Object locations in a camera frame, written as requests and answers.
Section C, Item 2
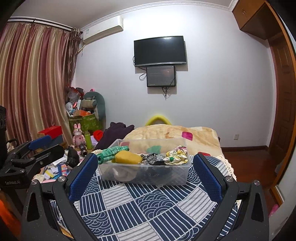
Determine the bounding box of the small black wall monitor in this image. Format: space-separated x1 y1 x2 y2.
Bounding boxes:
147 65 176 87

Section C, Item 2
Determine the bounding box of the clear plastic storage box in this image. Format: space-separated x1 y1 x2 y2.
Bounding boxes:
98 138 191 185

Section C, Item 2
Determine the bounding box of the black white braided headband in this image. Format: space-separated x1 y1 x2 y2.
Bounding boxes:
140 153 157 165

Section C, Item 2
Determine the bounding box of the white air conditioner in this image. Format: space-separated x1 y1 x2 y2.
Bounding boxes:
83 16 123 45

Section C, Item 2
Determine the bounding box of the blue white patterned tablecloth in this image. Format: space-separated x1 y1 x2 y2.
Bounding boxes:
49 155 242 241

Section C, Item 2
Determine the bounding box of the dark purple cloth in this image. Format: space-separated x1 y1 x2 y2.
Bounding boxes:
94 122 134 150

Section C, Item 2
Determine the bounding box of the yellow floral scrunchie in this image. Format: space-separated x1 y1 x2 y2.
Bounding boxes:
163 145 189 165

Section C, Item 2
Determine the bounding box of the pink bunny plush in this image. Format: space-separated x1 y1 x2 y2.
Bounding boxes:
73 123 86 147

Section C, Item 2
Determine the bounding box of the yellow sponge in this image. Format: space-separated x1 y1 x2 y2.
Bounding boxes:
111 150 142 164

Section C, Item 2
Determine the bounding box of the wall mounted black television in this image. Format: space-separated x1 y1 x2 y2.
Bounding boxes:
134 36 187 67

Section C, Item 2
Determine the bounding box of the green bottle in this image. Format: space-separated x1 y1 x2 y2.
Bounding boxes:
84 131 93 150

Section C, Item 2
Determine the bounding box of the brown wooden door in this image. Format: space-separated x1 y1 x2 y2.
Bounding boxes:
269 34 295 164

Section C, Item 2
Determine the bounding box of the striped red gold curtain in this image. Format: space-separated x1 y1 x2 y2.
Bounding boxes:
1 22 81 144

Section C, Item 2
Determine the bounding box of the red box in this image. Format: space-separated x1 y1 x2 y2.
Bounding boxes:
37 126 63 139

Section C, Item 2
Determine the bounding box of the green striped glove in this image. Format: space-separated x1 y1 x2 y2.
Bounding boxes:
96 146 130 165

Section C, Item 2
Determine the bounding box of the grey cloth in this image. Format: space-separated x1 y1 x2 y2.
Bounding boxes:
156 154 166 162

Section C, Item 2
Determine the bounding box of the beige blanket with colour patches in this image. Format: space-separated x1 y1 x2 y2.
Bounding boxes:
124 124 224 157

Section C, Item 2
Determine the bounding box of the white cloth in box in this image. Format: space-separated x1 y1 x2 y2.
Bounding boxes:
112 166 138 182

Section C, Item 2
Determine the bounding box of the grey green plush toy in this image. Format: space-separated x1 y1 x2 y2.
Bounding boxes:
80 91 105 121

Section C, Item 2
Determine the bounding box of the yellow foam ring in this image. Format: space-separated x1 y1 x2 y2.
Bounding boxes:
144 114 173 126

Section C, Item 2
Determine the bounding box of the black plastic bag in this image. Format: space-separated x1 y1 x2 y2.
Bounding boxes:
66 146 80 168

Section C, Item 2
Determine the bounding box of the wooden upper cabinet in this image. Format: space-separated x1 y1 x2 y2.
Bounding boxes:
232 0 281 40

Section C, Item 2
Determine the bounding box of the green cardboard box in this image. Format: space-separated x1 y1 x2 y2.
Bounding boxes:
68 114 103 133

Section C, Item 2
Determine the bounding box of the red cloth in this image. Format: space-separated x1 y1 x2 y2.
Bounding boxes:
93 130 104 142

